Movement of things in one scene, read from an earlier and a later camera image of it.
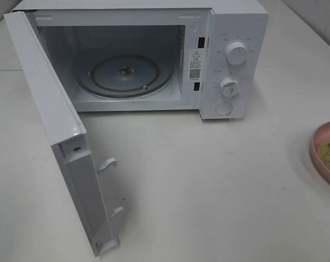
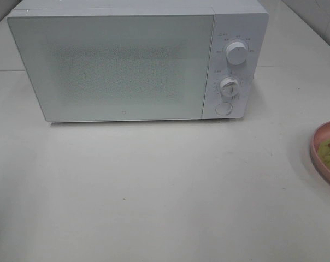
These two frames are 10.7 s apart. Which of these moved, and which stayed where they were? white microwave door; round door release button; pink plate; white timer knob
Moved: white microwave door
Stayed: white timer knob; round door release button; pink plate
